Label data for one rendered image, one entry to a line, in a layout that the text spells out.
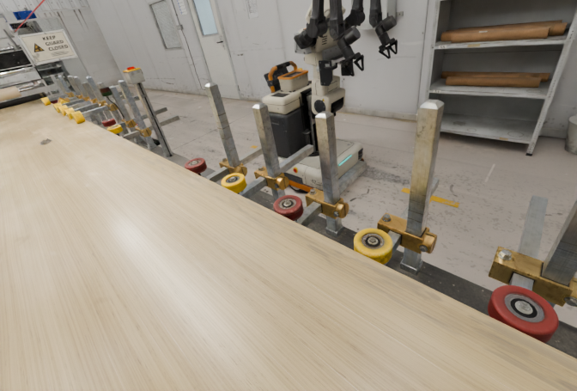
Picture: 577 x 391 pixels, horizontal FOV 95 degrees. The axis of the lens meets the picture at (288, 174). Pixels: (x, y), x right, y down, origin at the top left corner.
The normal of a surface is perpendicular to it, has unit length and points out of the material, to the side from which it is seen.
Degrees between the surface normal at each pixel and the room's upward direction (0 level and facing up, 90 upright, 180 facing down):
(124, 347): 0
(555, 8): 90
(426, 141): 90
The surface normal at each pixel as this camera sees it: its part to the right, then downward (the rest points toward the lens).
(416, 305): -0.16, -0.84
